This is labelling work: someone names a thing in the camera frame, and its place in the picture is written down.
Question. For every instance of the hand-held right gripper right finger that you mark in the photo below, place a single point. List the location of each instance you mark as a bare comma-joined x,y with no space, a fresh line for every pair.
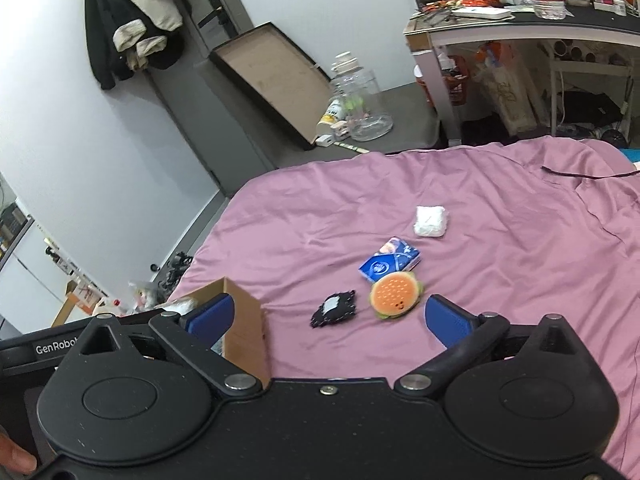
446,321

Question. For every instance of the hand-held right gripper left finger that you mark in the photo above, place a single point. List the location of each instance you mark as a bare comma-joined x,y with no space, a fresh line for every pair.
210,319

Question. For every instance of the brown cardboard box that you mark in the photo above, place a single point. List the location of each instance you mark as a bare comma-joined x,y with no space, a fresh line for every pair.
246,332

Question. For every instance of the burger shaped plush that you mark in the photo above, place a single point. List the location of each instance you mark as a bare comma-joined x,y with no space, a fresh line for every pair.
396,295

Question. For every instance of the blue tissue pack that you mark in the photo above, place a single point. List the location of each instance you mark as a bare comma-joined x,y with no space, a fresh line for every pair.
387,260

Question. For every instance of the white tissue pack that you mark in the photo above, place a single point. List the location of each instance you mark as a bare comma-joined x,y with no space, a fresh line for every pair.
431,221

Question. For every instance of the small black fabric pouch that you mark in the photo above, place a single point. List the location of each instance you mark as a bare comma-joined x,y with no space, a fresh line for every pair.
334,309

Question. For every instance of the person's left hand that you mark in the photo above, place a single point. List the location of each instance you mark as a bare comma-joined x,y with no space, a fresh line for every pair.
15,460

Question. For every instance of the orange cardboard carton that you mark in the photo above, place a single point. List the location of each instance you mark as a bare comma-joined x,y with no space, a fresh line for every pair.
75,305

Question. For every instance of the pink bed sheet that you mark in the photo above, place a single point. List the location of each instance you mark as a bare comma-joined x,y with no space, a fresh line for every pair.
510,280

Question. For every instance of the white kitchen cabinet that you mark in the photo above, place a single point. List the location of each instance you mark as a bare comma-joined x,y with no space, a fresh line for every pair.
30,270

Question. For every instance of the grey door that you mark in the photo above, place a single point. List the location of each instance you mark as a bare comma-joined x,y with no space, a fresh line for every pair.
190,110

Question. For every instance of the small white charger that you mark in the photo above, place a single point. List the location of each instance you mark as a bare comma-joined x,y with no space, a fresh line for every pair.
325,140

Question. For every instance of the large clear water jug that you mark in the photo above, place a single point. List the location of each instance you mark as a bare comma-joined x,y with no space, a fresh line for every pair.
362,105

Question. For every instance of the yellow label bottle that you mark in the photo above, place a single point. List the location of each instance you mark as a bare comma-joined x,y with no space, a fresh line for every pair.
330,117

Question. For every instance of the beige tote bag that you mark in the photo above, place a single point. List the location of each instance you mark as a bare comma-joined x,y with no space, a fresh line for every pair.
510,95

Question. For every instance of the red basket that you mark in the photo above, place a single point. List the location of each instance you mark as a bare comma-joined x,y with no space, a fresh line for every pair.
456,82

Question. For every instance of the black framed brown board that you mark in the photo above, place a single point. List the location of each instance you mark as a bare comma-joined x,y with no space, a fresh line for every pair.
272,80

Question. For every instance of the white chair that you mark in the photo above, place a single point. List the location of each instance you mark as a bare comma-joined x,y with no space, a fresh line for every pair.
555,85

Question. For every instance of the white desk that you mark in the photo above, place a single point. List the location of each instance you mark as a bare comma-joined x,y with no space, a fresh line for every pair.
500,30

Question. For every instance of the black hanging jacket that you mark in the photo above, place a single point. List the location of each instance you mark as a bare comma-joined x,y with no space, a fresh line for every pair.
100,35

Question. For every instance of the white power strip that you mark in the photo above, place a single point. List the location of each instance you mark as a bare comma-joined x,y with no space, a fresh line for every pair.
482,13

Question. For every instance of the beige hanging garment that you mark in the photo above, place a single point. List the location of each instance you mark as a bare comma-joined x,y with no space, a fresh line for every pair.
150,5

